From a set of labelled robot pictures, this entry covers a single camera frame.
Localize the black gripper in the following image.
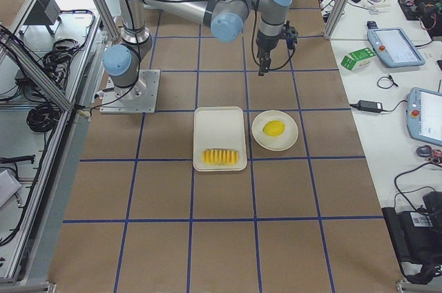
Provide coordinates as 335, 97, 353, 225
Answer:
256, 29, 280, 76

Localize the yellow lemon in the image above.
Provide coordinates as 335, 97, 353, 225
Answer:
262, 120, 285, 137

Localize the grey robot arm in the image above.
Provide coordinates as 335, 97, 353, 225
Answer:
104, 0, 298, 101

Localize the cream round plate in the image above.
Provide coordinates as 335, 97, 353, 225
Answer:
251, 110, 298, 151

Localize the cream rectangular tray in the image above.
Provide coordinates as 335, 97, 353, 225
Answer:
193, 106, 247, 172

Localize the green white carton box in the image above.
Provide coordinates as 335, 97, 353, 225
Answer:
340, 47, 376, 71

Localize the black power adapter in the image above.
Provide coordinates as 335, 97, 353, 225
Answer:
358, 100, 383, 113

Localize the sliced yellow mango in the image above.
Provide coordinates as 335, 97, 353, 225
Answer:
202, 149, 239, 166

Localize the blue teach pendant far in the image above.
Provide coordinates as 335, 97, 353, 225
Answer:
367, 28, 425, 68

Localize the blue teach pendant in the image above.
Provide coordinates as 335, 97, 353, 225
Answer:
367, 28, 425, 68
407, 87, 442, 146

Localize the blue teach pendant near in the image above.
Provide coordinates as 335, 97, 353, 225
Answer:
407, 87, 442, 146

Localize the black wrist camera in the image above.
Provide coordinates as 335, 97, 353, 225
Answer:
282, 20, 298, 50

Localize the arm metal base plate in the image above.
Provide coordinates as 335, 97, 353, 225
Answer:
99, 69, 161, 114

